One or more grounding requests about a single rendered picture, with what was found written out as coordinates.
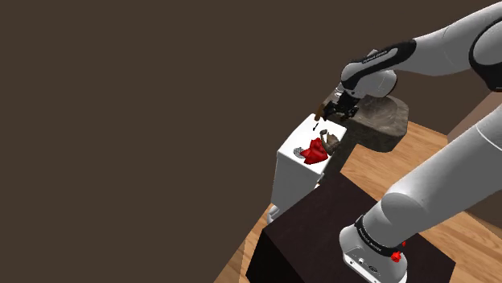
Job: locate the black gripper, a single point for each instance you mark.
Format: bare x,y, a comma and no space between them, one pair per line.
344,104

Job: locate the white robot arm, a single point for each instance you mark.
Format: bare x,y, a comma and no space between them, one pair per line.
439,184

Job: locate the brown stick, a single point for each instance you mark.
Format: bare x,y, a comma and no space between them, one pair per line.
319,112

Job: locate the small black thing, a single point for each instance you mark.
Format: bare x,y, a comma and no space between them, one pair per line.
315,126

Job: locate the brown figure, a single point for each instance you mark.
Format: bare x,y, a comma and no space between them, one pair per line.
332,144

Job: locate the red crumpled cloth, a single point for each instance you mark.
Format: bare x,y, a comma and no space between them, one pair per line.
313,153

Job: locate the grey mesh disc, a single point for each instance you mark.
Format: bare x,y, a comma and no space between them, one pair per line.
298,151

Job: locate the white toilet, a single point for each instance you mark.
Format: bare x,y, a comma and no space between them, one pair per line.
294,176

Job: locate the dark robot stand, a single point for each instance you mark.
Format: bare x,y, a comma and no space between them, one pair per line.
313,227

